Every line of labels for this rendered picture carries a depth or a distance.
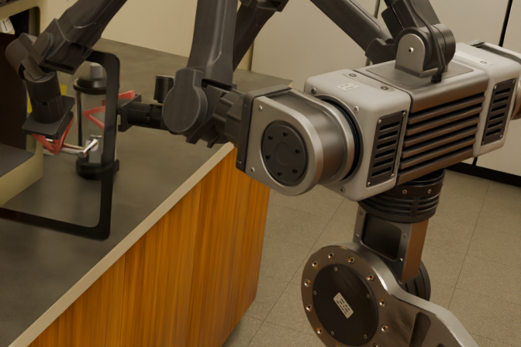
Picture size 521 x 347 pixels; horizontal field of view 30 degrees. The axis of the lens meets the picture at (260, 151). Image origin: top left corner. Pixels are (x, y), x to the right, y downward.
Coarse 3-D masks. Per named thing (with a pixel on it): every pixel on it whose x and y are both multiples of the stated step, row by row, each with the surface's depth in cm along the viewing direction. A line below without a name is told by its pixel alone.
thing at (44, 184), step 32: (0, 32) 185; (0, 64) 187; (96, 64) 182; (0, 96) 190; (96, 96) 185; (0, 128) 193; (96, 128) 187; (0, 160) 196; (32, 160) 194; (64, 160) 192; (96, 160) 190; (0, 192) 198; (32, 192) 196; (64, 192) 195; (96, 192) 193; (32, 224) 199; (64, 224) 197; (96, 224) 196
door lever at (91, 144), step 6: (54, 144) 185; (66, 144) 186; (90, 144) 187; (96, 144) 188; (60, 150) 185; (66, 150) 185; (72, 150) 185; (78, 150) 184; (84, 150) 184; (84, 156) 185
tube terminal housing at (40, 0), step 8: (24, 0) 205; (32, 0) 208; (40, 0) 212; (0, 8) 197; (8, 8) 200; (16, 8) 203; (24, 8) 206; (32, 8) 214; (40, 8) 212; (0, 16) 198; (8, 16) 201; (32, 16) 215; (40, 16) 213; (32, 24) 216; (40, 24) 214; (32, 32) 217; (40, 32) 215
